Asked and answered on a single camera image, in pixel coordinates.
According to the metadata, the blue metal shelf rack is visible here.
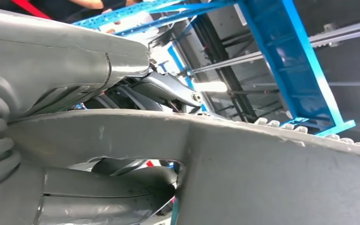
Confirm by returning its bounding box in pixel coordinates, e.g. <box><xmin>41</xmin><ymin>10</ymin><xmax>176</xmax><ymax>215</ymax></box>
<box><xmin>73</xmin><ymin>0</ymin><xmax>357</xmax><ymax>137</ymax></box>

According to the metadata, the grey aluminium rail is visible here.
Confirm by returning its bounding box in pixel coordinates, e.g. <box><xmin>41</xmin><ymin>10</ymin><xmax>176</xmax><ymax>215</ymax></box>
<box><xmin>192</xmin><ymin>17</ymin><xmax>360</xmax><ymax>74</ymax></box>

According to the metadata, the person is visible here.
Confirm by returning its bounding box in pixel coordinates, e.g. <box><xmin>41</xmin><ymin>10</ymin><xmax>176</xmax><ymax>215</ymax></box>
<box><xmin>32</xmin><ymin>0</ymin><xmax>143</xmax><ymax>24</ymax></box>

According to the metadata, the red barrier belt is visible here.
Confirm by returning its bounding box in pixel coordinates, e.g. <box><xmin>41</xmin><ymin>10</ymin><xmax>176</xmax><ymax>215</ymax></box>
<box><xmin>10</xmin><ymin>0</ymin><xmax>53</xmax><ymax>20</ymax></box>

